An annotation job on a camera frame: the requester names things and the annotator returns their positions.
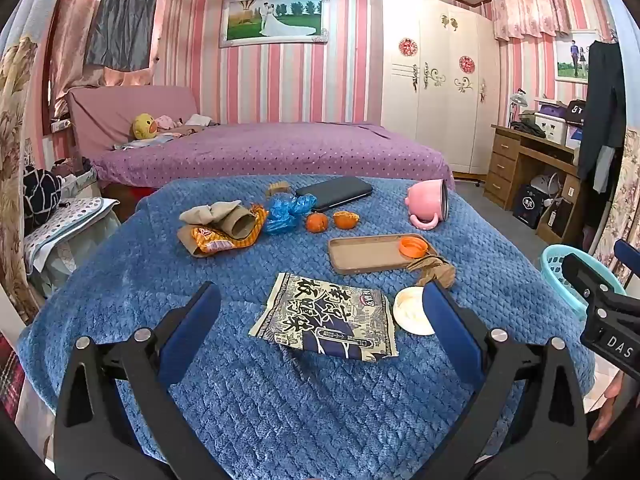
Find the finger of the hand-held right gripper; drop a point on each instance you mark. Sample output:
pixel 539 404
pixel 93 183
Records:
pixel 585 275
pixel 629 259

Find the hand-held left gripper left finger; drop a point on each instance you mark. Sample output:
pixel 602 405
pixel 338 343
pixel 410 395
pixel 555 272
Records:
pixel 192 330

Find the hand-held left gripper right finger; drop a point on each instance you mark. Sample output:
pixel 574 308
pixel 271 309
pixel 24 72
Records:
pixel 450 330

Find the turquoise plastic basket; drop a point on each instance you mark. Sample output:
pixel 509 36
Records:
pixel 560 270

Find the white round lid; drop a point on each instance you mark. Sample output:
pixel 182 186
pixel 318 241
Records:
pixel 412 310

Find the brown paper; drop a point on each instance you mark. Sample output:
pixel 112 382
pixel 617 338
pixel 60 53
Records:
pixel 435 270

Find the brown cardboard piece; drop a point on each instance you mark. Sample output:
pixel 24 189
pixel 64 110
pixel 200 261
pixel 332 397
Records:
pixel 186 242

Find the orange plastic bottle cap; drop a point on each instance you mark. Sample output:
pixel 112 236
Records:
pixel 413 246

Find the orange snack wrapper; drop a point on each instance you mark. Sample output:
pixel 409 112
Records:
pixel 220 242

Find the beige cardboard tube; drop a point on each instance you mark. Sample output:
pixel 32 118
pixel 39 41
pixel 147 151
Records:
pixel 237 224

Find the beige cloth and cardboard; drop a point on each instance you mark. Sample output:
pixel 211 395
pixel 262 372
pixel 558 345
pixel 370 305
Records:
pixel 205 212

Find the blue white printed snack packet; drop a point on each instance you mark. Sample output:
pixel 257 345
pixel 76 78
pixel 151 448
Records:
pixel 325 315

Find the blue plastic bag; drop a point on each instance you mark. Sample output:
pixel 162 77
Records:
pixel 285 212

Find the orange tangerine peel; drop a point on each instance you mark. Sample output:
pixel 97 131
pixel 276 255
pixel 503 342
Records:
pixel 346 220

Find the orange tangerine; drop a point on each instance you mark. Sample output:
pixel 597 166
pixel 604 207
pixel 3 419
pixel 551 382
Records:
pixel 317 223

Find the small brown snack piece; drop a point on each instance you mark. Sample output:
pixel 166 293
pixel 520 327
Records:
pixel 279 190

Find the person's right hand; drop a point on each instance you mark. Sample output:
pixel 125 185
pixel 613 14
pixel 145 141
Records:
pixel 607 407

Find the beige floral curtain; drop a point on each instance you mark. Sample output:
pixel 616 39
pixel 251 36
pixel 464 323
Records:
pixel 622 200
pixel 15 160

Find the brown cardboard box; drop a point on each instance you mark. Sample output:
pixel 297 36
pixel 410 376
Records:
pixel 555 220

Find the blue fleece blanket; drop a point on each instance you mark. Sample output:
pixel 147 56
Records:
pixel 125 285

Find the black box with white print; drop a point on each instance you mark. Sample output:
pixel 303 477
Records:
pixel 529 206

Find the white fan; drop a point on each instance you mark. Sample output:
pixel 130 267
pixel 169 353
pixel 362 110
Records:
pixel 544 186

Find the brown rectangular tray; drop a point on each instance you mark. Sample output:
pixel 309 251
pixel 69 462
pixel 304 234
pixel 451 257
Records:
pixel 365 255

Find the pink mug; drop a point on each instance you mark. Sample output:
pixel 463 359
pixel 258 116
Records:
pixel 425 200

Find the wooden desk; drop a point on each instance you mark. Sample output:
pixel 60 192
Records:
pixel 505 160

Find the white storage box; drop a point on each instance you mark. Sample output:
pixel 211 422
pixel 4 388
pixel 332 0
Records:
pixel 550 127

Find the black bag with white print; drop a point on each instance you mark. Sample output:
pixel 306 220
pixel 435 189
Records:
pixel 576 112

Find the dark clothes pile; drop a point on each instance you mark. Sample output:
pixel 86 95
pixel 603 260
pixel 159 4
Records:
pixel 527 127

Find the black hanging coat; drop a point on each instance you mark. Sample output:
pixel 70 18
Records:
pixel 602 100

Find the white polka dot mat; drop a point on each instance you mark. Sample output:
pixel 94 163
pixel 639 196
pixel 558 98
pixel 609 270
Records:
pixel 75 215

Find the purple box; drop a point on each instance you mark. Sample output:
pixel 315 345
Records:
pixel 552 108

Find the desk lamp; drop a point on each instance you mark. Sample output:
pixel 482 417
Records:
pixel 520 102

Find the red plaid cloth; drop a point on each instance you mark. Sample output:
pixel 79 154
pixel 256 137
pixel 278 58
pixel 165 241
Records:
pixel 10 380

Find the bed with purple dotted cover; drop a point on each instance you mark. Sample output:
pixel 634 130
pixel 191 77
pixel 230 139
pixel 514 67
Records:
pixel 275 150

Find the black white patterned bag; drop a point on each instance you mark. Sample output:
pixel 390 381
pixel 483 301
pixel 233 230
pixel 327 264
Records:
pixel 42 195

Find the yellow duck plush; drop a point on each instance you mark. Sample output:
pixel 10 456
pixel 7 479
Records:
pixel 144 127

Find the framed couple photo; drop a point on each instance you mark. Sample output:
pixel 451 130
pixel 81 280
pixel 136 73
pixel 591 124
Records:
pixel 572 57

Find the pink plush toy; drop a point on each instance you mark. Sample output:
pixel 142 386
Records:
pixel 165 122

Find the white folded cloth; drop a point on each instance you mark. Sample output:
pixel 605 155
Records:
pixel 197 120

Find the white wardrobe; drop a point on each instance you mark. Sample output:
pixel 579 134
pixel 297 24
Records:
pixel 435 110

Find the pink bed headboard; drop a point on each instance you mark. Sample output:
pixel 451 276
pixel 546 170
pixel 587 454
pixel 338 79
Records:
pixel 115 105

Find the pink floral valance curtain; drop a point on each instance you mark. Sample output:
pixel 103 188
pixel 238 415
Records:
pixel 530 5

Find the pink shiny curtain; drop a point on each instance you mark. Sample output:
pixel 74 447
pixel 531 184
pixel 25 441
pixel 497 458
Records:
pixel 70 50

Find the framed wedding picture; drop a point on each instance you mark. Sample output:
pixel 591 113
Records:
pixel 275 20

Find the grey hanging cloth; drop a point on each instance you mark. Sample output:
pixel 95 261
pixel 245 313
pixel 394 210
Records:
pixel 125 15

